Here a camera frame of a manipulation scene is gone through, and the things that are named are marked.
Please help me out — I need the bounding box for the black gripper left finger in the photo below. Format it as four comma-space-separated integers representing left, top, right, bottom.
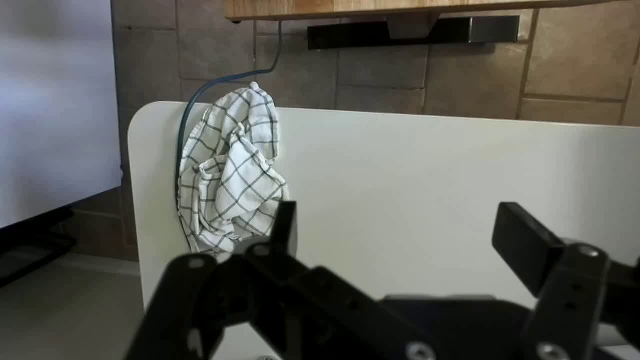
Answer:
124, 197, 443, 360

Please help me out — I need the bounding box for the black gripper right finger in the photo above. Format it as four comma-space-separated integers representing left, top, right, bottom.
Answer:
490, 199, 640, 360

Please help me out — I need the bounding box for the white checkered dish cloth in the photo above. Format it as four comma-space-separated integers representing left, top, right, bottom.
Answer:
173, 79, 290, 261

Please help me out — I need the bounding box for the black board base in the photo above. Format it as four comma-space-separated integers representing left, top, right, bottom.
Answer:
0, 206, 77, 289

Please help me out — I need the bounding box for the white flat board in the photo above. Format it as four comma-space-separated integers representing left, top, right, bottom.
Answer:
0, 0, 126, 230

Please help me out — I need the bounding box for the black table foot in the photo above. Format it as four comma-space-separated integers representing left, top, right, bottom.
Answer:
306, 14, 521, 52

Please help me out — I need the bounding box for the wooden-edged robot cart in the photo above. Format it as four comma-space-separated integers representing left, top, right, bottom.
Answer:
222, 0, 605, 24

